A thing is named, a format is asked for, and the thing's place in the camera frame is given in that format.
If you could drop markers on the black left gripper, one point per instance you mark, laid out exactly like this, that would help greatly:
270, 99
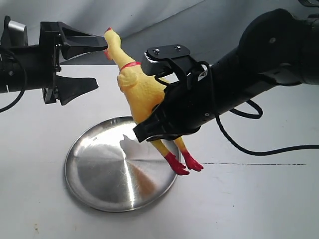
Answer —
56, 36

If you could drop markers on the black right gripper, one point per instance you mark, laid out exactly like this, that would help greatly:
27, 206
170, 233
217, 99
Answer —
182, 111

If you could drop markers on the yellow rubber chicken toy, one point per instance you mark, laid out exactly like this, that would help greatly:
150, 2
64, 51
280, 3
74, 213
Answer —
143, 93

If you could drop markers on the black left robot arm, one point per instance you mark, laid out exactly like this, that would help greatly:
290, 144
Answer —
28, 67

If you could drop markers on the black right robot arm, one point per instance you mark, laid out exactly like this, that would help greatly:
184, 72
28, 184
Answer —
276, 49

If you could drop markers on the round stainless steel plate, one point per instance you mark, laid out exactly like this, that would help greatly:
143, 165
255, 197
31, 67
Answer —
107, 169

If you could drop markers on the grey backdrop cloth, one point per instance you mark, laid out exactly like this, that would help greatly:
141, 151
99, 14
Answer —
209, 28

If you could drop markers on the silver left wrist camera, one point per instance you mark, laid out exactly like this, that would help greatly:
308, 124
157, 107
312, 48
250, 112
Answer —
14, 33

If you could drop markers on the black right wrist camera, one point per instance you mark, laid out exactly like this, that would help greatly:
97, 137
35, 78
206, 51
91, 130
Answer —
170, 59

